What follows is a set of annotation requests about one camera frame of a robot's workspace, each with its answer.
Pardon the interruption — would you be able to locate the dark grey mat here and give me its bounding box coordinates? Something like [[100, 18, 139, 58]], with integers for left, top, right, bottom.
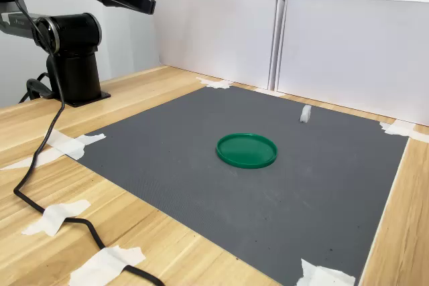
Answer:
[[66, 84, 410, 286]]

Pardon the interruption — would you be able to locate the small white plastic terminal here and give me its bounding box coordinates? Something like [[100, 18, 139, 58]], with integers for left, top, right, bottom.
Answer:
[[298, 104, 313, 123]]

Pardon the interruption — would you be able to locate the round green lid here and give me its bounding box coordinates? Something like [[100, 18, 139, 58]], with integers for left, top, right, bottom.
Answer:
[[215, 132, 279, 170]]

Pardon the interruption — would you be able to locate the white masking tape piece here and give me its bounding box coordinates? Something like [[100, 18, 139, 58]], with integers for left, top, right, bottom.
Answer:
[[0, 147, 65, 171], [68, 244, 147, 286], [378, 119, 429, 142], [253, 88, 286, 97], [195, 76, 235, 90], [42, 127, 107, 161], [20, 198, 93, 238], [294, 258, 357, 286]]

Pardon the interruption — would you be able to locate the white partition panel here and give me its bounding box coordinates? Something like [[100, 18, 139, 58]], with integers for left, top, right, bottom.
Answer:
[[147, 0, 280, 90], [275, 0, 429, 127]]

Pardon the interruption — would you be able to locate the long black camera cable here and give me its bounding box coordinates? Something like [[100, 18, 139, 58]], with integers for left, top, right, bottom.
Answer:
[[12, 0, 166, 286]]

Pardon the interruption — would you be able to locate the grey partition post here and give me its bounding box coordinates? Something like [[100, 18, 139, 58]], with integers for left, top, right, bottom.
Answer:
[[267, 0, 290, 91]]

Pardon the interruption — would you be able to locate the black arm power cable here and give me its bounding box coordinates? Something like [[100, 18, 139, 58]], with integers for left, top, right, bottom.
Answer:
[[18, 71, 55, 104]]

